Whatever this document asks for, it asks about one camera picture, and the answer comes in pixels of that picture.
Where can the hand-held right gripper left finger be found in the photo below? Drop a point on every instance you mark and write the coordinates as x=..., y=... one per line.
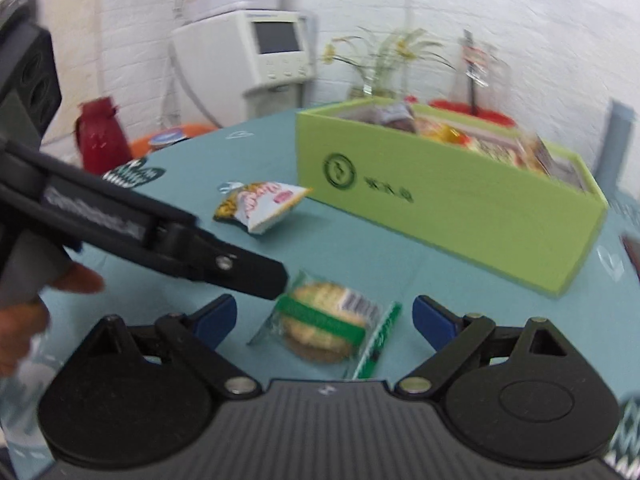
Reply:
x=215, y=322

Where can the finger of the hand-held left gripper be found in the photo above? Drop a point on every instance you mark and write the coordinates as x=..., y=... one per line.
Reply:
x=255, y=275

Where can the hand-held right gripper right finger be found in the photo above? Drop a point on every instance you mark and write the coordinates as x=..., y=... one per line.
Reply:
x=432, y=325

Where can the clear cookie packet green band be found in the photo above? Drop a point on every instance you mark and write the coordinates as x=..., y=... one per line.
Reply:
x=320, y=330

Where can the green storage box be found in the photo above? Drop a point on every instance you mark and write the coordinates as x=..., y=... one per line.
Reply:
x=450, y=200

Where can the clear biscuit packet red end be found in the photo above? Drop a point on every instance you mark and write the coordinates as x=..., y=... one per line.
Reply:
x=495, y=149

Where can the person's left hand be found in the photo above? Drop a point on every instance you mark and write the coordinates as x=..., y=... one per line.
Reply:
x=22, y=330

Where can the dark zigzag patterned coaster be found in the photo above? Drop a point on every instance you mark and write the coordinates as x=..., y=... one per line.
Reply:
x=625, y=435
x=135, y=175

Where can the white yellow snack packet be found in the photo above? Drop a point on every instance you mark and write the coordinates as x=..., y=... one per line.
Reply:
x=260, y=205

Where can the red jug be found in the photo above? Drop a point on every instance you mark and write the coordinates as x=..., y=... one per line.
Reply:
x=102, y=140

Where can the orange plastic object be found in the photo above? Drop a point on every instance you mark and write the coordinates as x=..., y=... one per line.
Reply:
x=142, y=148

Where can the blue white round tin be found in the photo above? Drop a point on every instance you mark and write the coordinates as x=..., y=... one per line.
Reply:
x=167, y=139

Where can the white machine with screen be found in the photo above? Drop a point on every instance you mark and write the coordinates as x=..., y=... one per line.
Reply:
x=225, y=60

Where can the silver snack packet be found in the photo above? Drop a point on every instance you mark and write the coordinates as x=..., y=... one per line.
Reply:
x=555, y=160

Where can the round glass vase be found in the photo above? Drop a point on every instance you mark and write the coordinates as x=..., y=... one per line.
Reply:
x=372, y=91

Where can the red plastic basin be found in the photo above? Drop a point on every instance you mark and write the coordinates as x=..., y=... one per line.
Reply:
x=475, y=109

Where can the black stick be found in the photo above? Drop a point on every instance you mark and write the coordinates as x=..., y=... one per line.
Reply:
x=472, y=90

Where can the glass pitcher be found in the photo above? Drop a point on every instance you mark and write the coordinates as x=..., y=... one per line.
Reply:
x=495, y=80

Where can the yellow flower plant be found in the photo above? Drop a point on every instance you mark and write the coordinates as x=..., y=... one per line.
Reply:
x=385, y=55

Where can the blue-grey bottle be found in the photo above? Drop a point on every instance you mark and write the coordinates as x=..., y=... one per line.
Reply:
x=620, y=145

